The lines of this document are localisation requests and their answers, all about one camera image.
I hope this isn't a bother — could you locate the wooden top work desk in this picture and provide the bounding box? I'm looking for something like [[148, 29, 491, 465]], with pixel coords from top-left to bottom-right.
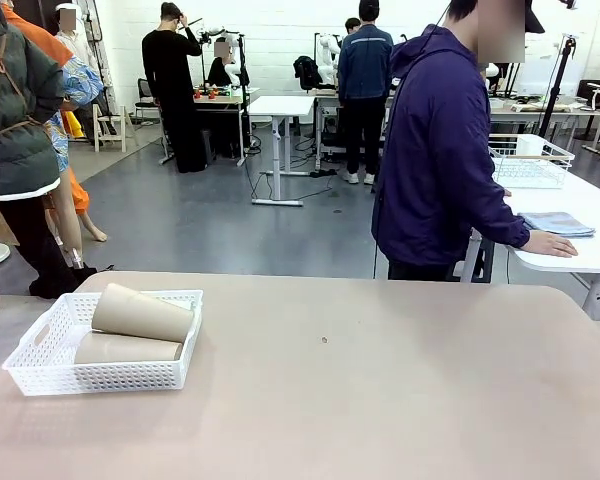
[[157, 85, 261, 167]]

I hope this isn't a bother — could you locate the mannequin in orange garment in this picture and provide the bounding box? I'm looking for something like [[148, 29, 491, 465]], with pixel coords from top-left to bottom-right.
[[2, 2, 109, 244]]

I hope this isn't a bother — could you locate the beige paper cup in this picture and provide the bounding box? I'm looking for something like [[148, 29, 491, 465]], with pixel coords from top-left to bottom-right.
[[73, 332, 184, 365], [90, 283, 196, 344]]

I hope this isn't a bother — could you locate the person in black clothes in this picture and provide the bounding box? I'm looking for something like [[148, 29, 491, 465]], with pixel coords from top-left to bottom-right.
[[141, 1, 209, 174]]

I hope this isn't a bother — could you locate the black cone lamp shade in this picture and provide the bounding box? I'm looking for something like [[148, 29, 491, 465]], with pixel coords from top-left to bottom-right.
[[523, 0, 546, 35]]

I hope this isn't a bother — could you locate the black vertical pole stand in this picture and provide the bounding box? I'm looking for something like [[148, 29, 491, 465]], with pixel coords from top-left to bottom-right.
[[235, 32, 251, 169]]

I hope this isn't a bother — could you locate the person's right forearm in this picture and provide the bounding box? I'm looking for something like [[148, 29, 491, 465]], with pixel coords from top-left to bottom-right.
[[479, 197, 532, 250]]

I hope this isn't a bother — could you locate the white container in rack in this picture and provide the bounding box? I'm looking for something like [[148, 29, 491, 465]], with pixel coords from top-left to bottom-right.
[[516, 134, 546, 158]]

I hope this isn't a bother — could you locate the mannequin in white clothes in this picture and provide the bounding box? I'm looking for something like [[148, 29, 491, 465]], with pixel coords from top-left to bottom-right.
[[54, 3, 115, 139]]

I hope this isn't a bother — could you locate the black backpack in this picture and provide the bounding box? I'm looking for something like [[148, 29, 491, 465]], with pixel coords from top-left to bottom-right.
[[293, 55, 324, 92]]

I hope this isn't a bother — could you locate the black tripod stand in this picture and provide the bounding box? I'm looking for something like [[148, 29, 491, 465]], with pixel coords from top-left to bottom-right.
[[538, 33, 579, 139]]

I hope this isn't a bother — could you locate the seated person in black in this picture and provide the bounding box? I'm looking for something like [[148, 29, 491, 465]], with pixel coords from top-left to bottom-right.
[[207, 38, 251, 89]]

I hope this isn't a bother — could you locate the white standing desk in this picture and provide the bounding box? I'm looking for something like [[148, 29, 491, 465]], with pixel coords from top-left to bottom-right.
[[247, 94, 316, 207]]

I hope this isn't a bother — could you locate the white side table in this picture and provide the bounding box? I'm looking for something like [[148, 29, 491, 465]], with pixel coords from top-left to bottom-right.
[[472, 133, 600, 321]]

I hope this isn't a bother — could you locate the person's right hand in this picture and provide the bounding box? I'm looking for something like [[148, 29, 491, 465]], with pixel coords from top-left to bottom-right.
[[522, 229, 580, 259]]

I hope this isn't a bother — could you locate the light blue cleaning cloth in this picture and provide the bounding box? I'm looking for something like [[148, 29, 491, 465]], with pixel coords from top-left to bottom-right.
[[517, 211, 597, 239]]

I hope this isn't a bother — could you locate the person in purple jacket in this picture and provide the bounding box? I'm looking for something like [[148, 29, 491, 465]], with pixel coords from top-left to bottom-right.
[[371, 0, 534, 281]]

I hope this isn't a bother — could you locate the person in blue jacket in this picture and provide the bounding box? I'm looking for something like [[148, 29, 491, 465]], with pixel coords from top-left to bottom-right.
[[337, 0, 395, 186]]

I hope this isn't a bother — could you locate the black mesh chair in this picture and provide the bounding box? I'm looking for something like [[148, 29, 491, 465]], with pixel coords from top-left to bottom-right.
[[134, 78, 161, 126]]

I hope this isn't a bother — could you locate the blue patterned garment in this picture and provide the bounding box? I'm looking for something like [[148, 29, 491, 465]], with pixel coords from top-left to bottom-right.
[[47, 55, 105, 174]]

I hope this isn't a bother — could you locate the mannequin in green puffer jacket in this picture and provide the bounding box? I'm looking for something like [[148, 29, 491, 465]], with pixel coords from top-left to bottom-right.
[[0, 0, 89, 301]]

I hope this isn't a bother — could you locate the long grey work desk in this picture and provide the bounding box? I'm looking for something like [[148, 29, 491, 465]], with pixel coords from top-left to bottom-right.
[[485, 94, 600, 136]]

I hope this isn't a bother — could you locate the white perforated plastic basket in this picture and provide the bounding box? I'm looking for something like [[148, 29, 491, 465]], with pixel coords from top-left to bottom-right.
[[2, 288, 205, 397]]

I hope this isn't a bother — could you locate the white wire dish rack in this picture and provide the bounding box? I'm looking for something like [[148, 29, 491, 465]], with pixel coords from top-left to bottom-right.
[[488, 134, 576, 190]]

